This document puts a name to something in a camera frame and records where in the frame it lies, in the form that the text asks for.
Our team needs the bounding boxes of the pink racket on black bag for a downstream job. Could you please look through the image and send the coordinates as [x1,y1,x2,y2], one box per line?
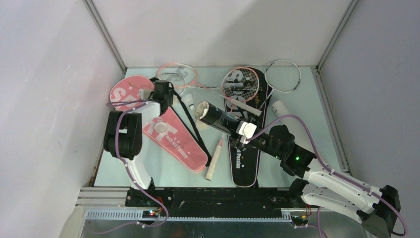
[220,66,262,116]

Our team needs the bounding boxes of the white shuttlecock tube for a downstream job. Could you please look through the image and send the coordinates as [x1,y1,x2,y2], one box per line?
[271,100,313,145]

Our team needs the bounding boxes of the black racket cover bag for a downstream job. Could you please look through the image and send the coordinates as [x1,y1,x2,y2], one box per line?
[225,68,271,187]

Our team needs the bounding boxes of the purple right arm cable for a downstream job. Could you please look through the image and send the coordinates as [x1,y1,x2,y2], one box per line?
[246,114,408,238]

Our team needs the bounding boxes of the white tube lid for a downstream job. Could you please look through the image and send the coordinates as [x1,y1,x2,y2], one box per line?
[154,122,168,133]

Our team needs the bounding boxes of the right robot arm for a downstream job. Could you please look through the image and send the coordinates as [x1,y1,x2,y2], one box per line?
[229,121,401,238]

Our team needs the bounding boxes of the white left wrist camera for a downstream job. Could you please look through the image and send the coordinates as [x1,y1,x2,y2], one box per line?
[138,89,153,100]

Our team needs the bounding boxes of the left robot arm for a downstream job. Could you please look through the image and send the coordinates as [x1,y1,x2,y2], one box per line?
[104,78,175,207]

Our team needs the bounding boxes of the black shuttlecock tube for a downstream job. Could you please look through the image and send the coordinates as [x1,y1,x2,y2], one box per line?
[198,103,240,135]

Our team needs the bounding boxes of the pink racket cover bag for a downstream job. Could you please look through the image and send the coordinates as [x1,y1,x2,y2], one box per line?
[109,75,208,172]

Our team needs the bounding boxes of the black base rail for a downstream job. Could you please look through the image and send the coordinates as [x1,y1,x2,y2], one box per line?
[125,187,306,219]

